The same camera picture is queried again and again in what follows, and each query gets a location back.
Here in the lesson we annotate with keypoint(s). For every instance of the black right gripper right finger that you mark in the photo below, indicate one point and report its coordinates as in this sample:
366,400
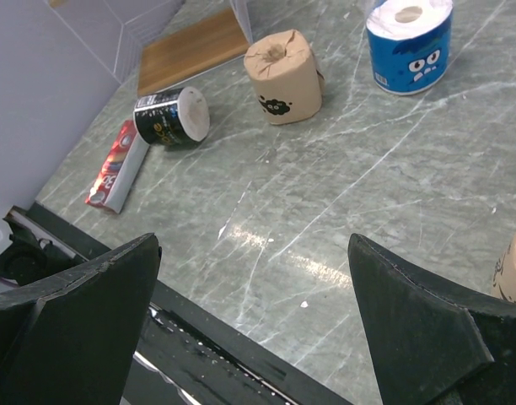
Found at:
431,340

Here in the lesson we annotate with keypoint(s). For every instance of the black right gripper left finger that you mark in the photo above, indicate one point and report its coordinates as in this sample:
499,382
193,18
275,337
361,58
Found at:
69,338

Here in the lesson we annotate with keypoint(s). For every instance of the brown paper roll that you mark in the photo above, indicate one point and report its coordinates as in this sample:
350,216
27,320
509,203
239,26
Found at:
504,277
286,77

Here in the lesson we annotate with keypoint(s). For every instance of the black paper roll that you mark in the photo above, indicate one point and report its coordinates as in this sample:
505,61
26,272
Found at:
177,117

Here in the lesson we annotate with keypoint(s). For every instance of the blue monster paper roll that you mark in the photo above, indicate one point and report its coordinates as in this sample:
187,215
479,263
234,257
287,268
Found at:
409,43

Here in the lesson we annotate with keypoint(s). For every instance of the red toothpaste box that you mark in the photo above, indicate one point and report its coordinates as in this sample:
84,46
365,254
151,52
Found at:
119,170

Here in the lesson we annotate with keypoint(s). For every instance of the brown wrapped paper roll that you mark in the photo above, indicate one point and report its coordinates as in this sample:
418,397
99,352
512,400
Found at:
286,77

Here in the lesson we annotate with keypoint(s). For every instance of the white wire wooden shelf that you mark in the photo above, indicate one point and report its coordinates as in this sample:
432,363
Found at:
126,37

